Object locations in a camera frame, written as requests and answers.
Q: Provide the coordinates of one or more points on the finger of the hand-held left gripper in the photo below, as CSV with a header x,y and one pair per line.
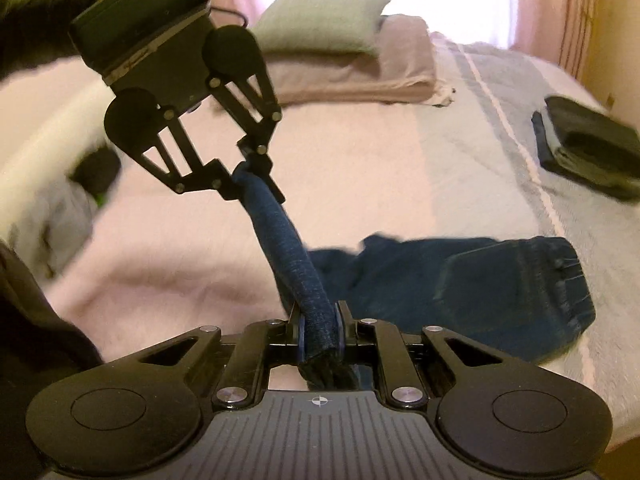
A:
x,y
260,125
190,170

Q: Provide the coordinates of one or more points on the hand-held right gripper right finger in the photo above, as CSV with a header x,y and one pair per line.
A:
x,y
339,335

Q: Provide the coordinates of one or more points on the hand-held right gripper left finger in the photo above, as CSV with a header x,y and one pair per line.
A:
x,y
302,340

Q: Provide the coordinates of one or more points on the dark blue denim pants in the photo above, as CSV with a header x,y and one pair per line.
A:
x,y
475,290

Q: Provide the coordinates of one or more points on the person's left forearm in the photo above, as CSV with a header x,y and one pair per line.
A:
x,y
40,25

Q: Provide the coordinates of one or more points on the crumpled black cloth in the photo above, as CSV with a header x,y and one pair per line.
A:
x,y
97,167

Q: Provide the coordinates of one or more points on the beige pillow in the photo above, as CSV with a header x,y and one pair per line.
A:
x,y
350,75

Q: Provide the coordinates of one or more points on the green pillow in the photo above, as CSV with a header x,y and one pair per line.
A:
x,y
320,25

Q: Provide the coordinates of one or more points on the crumpled grey cloth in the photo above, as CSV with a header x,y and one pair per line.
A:
x,y
50,230

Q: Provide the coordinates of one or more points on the person's dark clothing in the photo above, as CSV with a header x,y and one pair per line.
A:
x,y
35,350

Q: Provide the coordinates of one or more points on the folded grey green garment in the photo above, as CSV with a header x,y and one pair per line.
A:
x,y
590,172

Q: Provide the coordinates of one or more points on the folded black garment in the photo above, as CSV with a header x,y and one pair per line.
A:
x,y
595,127

